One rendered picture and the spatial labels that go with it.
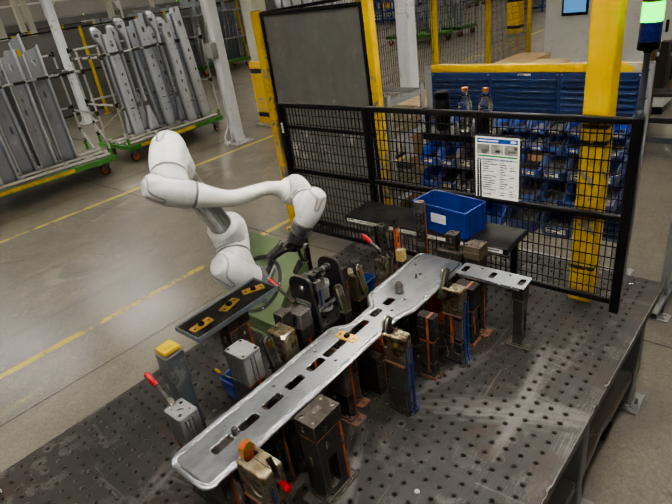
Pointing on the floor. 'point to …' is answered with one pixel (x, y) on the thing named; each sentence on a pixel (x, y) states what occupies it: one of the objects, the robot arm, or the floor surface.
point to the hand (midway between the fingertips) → (282, 270)
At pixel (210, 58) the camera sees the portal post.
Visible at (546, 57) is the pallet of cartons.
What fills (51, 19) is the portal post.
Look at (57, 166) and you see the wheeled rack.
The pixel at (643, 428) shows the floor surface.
